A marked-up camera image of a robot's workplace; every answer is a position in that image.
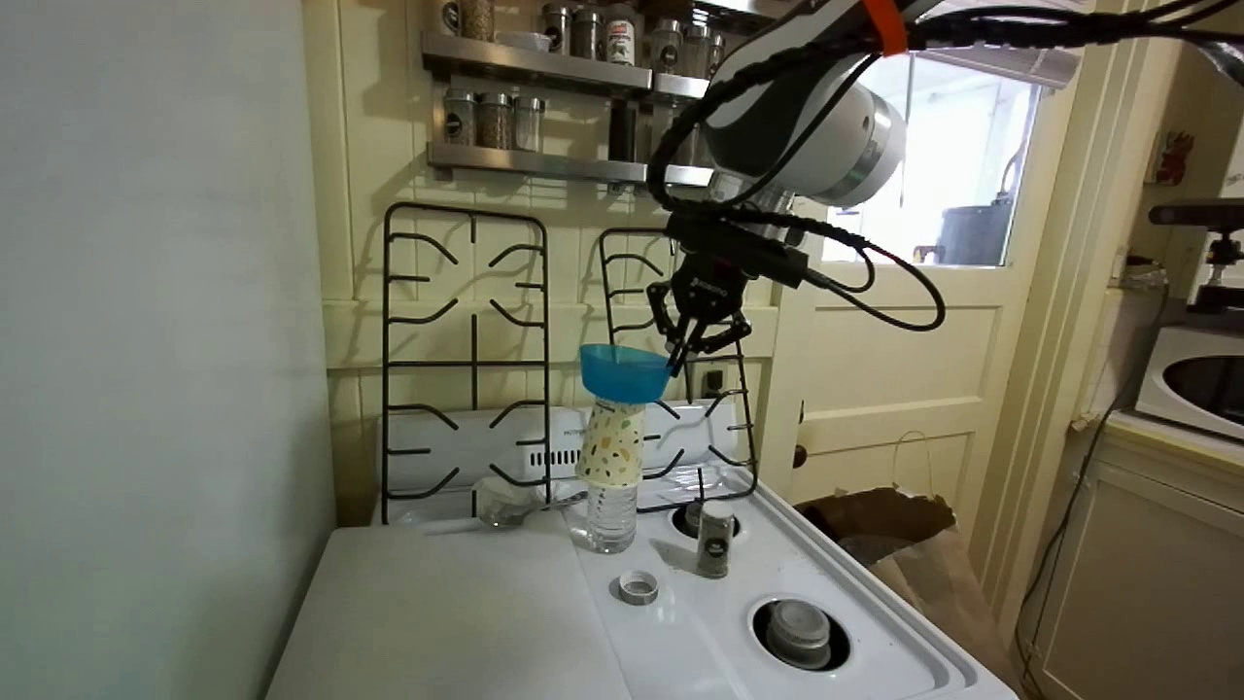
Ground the round stove burner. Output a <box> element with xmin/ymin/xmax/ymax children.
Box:
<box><xmin>670</xmin><ymin>499</ymin><xmax>752</xmax><ymax>546</ymax></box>
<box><xmin>745</xmin><ymin>596</ymin><xmax>857</xmax><ymax>675</ymax></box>

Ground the thin black cable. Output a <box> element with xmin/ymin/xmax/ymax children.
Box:
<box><xmin>1015</xmin><ymin>407</ymin><xmax>1119</xmax><ymax>652</ymax></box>

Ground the blue bowl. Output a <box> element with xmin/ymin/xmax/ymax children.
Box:
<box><xmin>577</xmin><ymin>342</ymin><xmax>678</xmax><ymax>407</ymax></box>

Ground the small metal cylinder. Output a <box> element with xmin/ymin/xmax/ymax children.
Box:
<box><xmin>694</xmin><ymin>503</ymin><xmax>738</xmax><ymax>579</ymax></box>

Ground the metal spice shelf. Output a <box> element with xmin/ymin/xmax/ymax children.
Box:
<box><xmin>420</xmin><ymin>31</ymin><xmax>731</xmax><ymax>110</ymax></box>
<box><xmin>425</xmin><ymin>137</ymin><xmax>725</xmax><ymax>196</ymax></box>

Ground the glass mug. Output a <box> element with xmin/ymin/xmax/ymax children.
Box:
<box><xmin>437</xmin><ymin>0</ymin><xmax>499</xmax><ymax>41</ymax></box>

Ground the blue container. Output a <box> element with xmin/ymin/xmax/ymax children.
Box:
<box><xmin>933</xmin><ymin>191</ymin><xmax>1020</xmax><ymax>270</ymax></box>

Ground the white labelled spice jar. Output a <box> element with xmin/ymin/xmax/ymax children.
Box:
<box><xmin>599</xmin><ymin>5</ymin><xmax>644</xmax><ymax>66</ymax></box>

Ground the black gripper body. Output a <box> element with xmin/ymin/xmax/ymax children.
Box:
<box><xmin>670</xmin><ymin>209</ymin><xmax>761</xmax><ymax>318</ymax></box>

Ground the black stove grate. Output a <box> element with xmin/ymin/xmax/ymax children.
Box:
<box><xmin>595</xmin><ymin>224</ymin><xmax>761</xmax><ymax>512</ymax></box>
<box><xmin>376</xmin><ymin>197</ymin><xmax>558</xmax><ymax>524</ymax></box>

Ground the white refrigerator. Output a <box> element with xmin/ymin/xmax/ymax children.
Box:
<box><xmin>0</xmin><ymin>0</ymin><xmax>344</xmax><ymax>700</ymax></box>

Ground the brown paper bag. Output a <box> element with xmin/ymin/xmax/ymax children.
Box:
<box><xmin>795</xmin><ymin>481</ymin><xmax>1027</xmax><ymax>652</ymax></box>

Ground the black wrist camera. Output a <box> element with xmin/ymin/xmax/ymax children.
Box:
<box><xmin>725</xmin><ymin>219</ymin><xmax>818</xmax><ymax>290</ymax></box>

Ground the small clear glass bowl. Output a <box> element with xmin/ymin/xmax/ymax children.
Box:
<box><xmin>472</xmin><ymin>474</ymin><xmax>550</xmax><ymax>534</ymax></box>

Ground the dark spice jar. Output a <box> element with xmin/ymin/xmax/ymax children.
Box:
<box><xmin>608</xmin><ymin>95</ymin><xmax>643</xmax><ymax>163</ymax></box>

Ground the red wall ornament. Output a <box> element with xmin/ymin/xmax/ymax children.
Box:
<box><xmin>1154</xmin><ymin>128</ymin><xmax>1199</xmax><ymax>185</ymax></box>

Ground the white microwave oven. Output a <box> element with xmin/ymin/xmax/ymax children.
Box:
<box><xmin>1130</xmin><ymin>323</ymin><xmax>1244</xmax><ymax>447</ymax></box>

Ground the orange strap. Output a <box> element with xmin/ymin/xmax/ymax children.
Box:
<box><xmin>858</xmin><ymin>0</ymin><xmax>915</xmax><ymax>57</ymax></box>

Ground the cream base cabinet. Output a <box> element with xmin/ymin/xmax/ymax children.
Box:
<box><xmin>1027</xmin><ymin>407</ymin><xmax>1244</xmax><ymax>700</ymax></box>

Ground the white door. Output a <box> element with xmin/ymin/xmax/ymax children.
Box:
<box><xmin>757</xmin><ymin>49</ymin><xmax>1085</xmax><ymax>588</ymax></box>

